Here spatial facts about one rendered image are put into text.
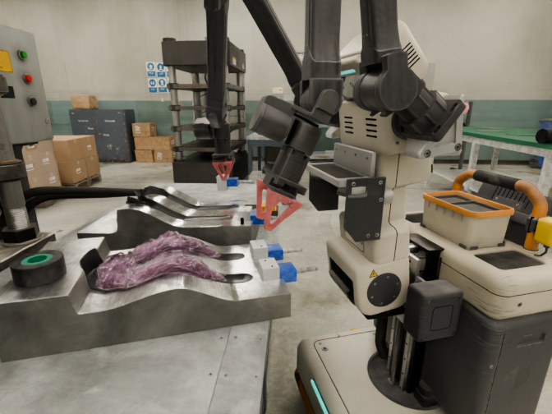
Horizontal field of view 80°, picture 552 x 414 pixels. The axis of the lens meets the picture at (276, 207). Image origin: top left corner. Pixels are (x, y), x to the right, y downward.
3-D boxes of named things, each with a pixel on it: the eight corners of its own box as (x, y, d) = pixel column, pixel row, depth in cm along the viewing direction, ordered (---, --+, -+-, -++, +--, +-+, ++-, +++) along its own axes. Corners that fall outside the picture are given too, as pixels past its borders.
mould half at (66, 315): (263, 260, 91) (262, 223, 87) (291, 316, 67) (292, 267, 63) (57, 284, 79) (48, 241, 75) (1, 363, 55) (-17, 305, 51)
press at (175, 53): (251, 170, 635) (249, 53, 575) (234, 190, 489) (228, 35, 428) (204, 169, 644) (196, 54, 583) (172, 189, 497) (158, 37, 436)
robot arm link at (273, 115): (343, 94, 56) (324, 96, 64) (285, 61, 52) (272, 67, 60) (313, 158, 58) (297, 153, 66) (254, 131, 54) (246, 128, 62)
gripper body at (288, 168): (272, 186, 57) (290, 146, 56) (259, 174, 67) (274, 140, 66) (304, 199, 59) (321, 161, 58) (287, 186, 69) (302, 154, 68)
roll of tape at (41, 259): (74, 264, 65) (71, 248, 64) (55, 285, 57) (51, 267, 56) (28, 268, 63) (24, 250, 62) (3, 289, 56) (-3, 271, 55)
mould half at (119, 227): (259, 223, 118) (259, 187, 114) (251, 255, 94) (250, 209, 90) (123, 222, 121) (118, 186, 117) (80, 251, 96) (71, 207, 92)
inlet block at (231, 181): (254, 186, 127) (253, 172, 126) (252, 190, 122) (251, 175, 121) (220, 187, 128) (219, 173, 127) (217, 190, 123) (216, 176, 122)
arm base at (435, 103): (468, 104, 61) (425, 104, 72) (443, 75, 58) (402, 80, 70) (439, 142, 62) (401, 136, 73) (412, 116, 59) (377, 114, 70)
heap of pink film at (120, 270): (220, 250, 83) (218, 221, 81) (228, 287, 66) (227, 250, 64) (108, 262, 77) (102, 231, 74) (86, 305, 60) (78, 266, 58)
